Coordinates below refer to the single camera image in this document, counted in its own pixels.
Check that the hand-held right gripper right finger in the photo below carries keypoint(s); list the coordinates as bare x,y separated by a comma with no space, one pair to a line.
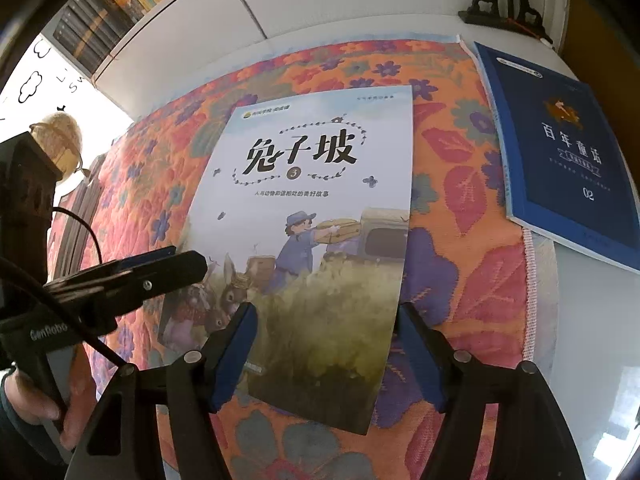
420,365

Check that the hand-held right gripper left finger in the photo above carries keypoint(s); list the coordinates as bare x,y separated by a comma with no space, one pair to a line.
235,355

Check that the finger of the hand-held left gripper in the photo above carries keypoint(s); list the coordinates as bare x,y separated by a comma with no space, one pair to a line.
165,275
145,259

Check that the pile of books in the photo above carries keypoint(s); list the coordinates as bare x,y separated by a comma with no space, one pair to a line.
80,225

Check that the white rabbit cover book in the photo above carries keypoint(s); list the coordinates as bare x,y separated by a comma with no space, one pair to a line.
320,210

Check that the person's left forearm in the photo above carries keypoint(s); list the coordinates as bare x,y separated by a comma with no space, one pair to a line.
20,445

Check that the row of dark grey books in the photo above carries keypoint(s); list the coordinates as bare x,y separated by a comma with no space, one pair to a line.
90,30

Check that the person's left hand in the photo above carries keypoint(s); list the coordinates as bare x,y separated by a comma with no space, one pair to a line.
82,385

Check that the antique style globe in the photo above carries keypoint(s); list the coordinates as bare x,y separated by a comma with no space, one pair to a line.
60,135

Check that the floral quilted mat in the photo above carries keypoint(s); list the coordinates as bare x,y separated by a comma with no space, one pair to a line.
450,260

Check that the dark blue storybook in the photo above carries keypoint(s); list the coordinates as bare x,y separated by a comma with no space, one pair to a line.
565,150

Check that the dark carved ornament stand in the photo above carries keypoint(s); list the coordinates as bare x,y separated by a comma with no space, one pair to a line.
487,12

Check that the brown wooden cabinet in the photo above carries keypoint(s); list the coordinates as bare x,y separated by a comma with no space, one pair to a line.
605,45

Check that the cloud outline wall decal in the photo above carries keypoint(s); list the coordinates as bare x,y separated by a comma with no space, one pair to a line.
20,91

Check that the black lettering wall decal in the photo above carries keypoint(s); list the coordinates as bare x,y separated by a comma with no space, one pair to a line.
62,80

